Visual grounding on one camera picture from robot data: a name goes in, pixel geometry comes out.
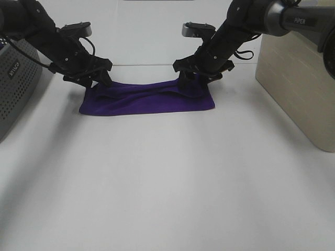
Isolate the beige storage basket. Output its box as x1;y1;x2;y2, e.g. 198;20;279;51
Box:
255;32;334;153

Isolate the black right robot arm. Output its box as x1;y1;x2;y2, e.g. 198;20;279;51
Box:
173;1;334;87

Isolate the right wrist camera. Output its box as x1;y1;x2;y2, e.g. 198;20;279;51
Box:
181;22;216;39

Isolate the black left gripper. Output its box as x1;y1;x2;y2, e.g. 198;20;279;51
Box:
33;28;113;88

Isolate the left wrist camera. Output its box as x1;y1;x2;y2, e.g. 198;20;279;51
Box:
59;22;92;38

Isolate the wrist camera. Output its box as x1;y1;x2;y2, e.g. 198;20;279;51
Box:
181;22;216;39
59;22;92;38

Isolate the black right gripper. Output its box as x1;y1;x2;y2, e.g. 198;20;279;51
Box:
173;23;251;89

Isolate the grey perforated basket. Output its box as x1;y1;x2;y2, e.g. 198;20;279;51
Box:
1;37;42;140

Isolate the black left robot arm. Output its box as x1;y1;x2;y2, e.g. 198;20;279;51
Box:
1;1;113;88

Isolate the purple towel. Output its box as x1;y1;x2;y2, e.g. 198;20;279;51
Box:
79;76;215;116

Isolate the black left camera cable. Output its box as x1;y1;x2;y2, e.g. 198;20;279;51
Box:
77;36;95;56

